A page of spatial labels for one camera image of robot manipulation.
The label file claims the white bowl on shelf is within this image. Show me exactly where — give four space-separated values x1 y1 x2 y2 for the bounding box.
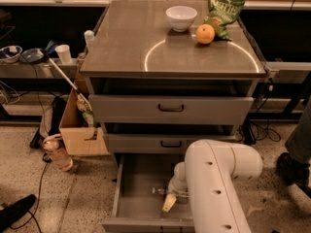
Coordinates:
0 46 22 64

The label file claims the black floor cables right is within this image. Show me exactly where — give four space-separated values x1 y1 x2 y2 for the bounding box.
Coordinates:
241 119 282 149

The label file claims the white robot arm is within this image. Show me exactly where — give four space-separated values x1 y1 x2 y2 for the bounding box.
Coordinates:
162 140 263 233

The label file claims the white grabber stick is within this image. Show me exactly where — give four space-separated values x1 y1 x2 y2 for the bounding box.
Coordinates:
40 49 92 111

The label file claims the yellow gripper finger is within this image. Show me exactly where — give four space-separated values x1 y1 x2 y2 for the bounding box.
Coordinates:
162 194 177 213

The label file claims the person leg and shoe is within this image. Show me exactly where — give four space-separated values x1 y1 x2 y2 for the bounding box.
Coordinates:
276 100 311 197

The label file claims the white bottle beside cabinet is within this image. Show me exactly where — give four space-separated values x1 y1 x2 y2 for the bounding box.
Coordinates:
84 30 95 49

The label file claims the clear plastic water bottle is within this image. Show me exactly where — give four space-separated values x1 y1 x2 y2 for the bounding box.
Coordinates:
152 186 189 204

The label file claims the white paper cup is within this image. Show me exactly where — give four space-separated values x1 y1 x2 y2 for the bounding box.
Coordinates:
55 45 72 65

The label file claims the dark plate on shelf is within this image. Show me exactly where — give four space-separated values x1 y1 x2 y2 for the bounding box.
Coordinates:
19 49 45 64

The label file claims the black floor cable left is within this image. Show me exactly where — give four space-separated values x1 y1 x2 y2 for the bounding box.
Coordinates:
9 160 52 233

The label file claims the grey drawer cabinet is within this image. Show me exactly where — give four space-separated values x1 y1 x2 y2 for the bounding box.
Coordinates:
79 0 267 233

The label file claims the cardboard box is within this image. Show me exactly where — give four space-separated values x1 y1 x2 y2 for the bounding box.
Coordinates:
59 90 109 156

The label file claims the bottom grey open drawer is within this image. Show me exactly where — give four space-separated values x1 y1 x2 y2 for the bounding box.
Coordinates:
103 154 195 233

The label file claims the orange fruit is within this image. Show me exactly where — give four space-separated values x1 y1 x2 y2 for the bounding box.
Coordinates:
195 24 215 45

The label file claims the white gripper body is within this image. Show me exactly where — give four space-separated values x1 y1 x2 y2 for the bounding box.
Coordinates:
168 162 189 197

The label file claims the middle grey drawer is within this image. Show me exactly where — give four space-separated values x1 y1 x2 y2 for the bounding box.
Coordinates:
104 134 236 154

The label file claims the top grey drawer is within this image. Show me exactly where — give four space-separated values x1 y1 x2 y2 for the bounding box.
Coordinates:
89 95 253 125

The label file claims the black shoe left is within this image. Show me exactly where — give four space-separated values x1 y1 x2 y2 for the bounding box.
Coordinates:
0 194 36 233

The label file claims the white ceramic bowl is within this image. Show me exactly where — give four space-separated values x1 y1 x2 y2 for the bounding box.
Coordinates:
165 6 197 32

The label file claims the green chips bag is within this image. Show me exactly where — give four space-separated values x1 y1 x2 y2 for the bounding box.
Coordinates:
204 0 246 41

